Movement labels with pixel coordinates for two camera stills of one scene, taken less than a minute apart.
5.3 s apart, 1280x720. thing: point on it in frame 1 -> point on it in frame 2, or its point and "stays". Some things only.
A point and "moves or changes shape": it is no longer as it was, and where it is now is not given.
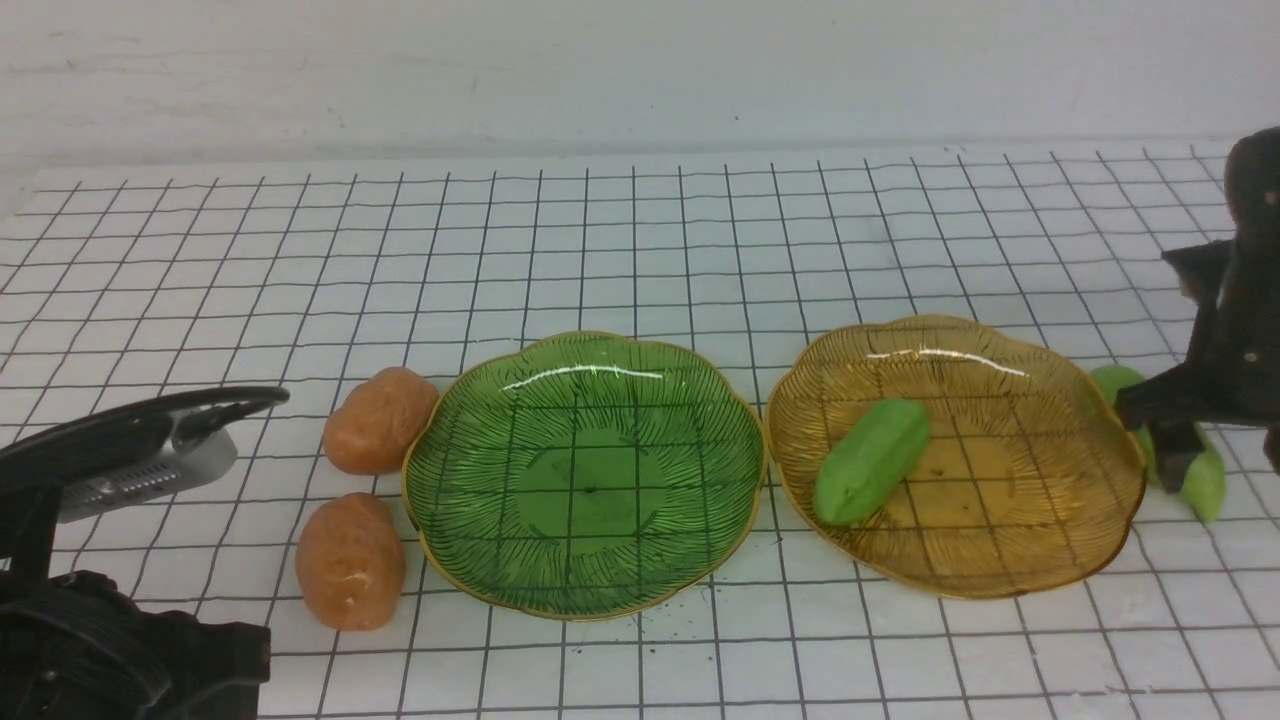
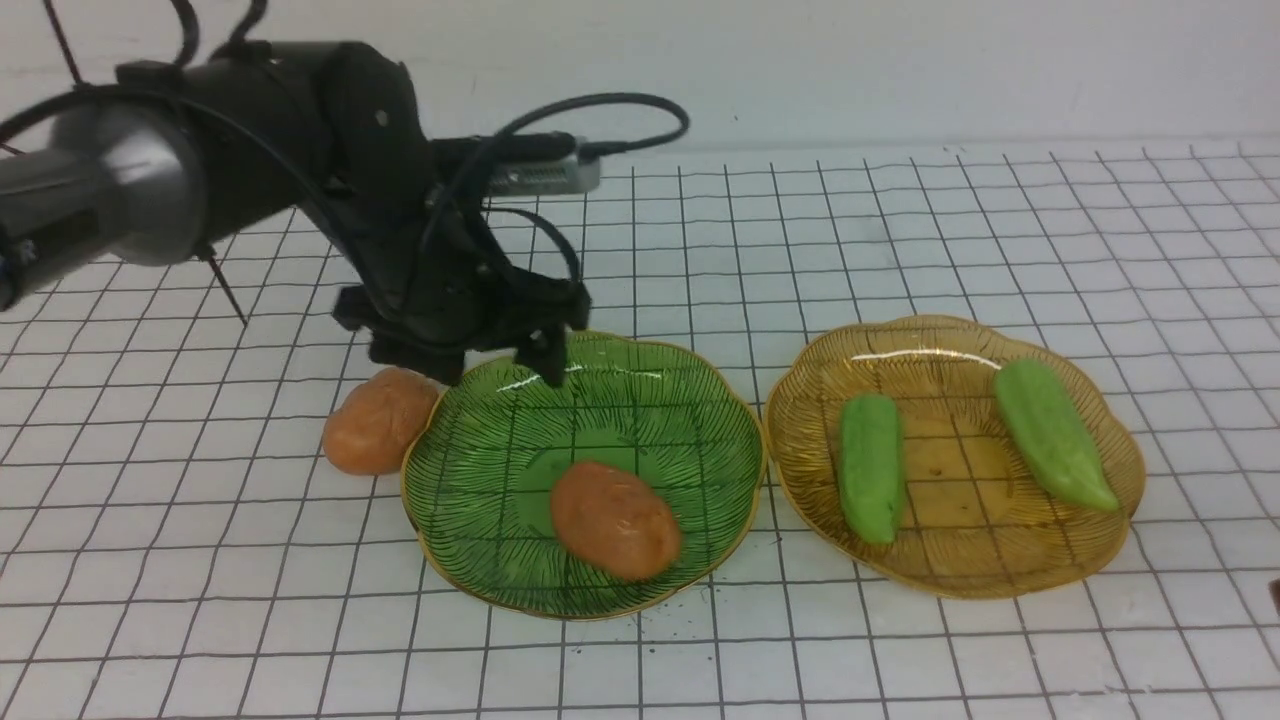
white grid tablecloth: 129,284 stays
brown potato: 376,424 stays
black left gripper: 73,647 -> 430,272
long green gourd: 1204,485 -> 1051,434
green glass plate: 598,478 stays
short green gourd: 870,460 moves or changes shape
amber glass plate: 1031,469 stays
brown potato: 350,561 -> 615,520
